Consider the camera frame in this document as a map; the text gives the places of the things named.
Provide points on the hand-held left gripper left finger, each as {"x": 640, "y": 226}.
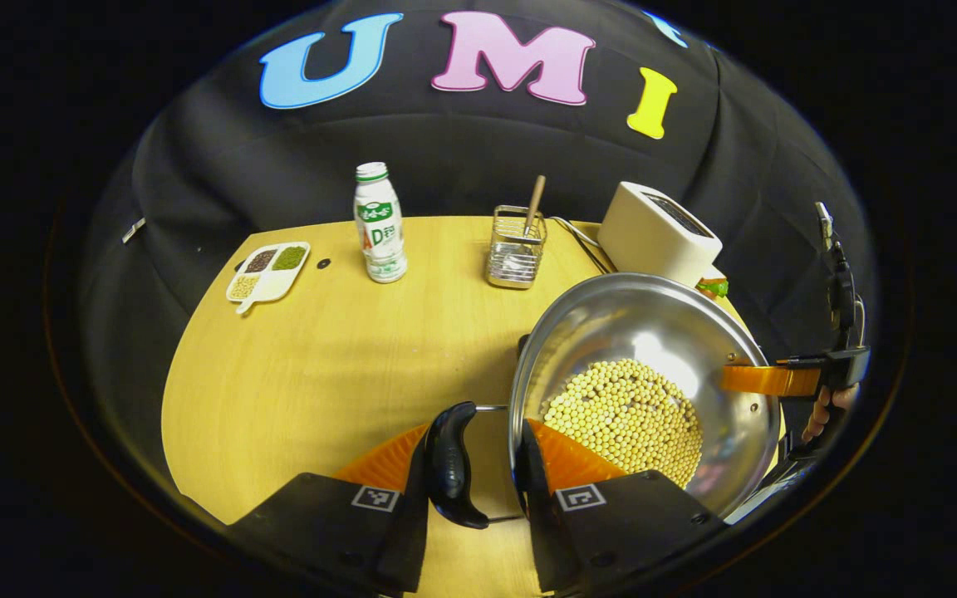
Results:
{"x": 412, "y": 540}

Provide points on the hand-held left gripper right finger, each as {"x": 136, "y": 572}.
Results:
{"x": 541, "y": 515}

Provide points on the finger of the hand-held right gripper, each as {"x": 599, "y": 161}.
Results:
{"x": 769, "y": 380}

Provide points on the pile of yellow soybeans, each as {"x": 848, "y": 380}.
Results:
{"x": 620, "y": 415}

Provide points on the stainless steel pot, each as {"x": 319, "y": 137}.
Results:
{"x": 636, "y": 324}

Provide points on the sandwich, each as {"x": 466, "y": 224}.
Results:
{"x": 715, "y": 288}

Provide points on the white toaster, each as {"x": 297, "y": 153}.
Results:
{"x": 653, "y": 241}

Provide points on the white divided bean dish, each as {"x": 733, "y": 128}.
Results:
{"x": 275, "y": 278}

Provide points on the white drink bottle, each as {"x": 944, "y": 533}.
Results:
{"x": 380, "y": 241}

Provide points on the black backdrop cloth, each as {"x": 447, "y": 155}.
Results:
{"x": 462, "y": 158}

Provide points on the silver clip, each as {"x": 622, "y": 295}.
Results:
{"x": 134, "y": 230}

